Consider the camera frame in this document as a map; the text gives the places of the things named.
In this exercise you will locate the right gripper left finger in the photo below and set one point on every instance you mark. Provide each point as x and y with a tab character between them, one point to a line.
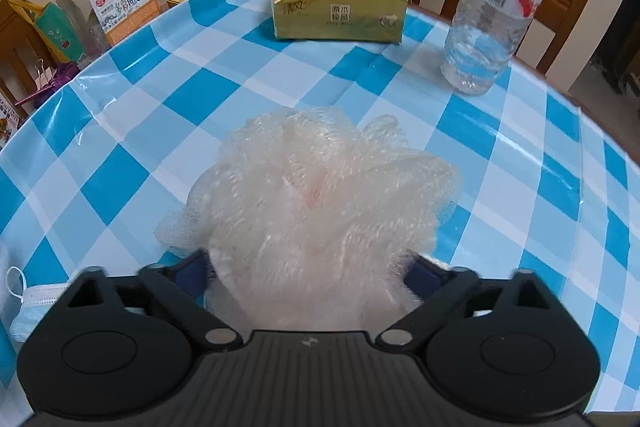
175	292

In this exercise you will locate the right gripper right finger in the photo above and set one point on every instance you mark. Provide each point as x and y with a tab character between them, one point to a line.
442	293

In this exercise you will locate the pink mesh bath pouf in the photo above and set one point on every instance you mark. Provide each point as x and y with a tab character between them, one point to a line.
310	223

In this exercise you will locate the blue face mask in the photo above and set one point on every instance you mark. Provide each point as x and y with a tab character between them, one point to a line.
35	302

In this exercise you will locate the blue checkered tablecloth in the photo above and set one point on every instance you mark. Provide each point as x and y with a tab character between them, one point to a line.
86	180

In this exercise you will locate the purple binder clips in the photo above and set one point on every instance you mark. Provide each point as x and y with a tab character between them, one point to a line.
50	81

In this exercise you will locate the green yellow paper bag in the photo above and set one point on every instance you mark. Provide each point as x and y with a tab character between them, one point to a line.
53	27

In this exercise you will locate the gold tissue pack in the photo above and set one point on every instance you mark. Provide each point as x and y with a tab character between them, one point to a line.
349	20

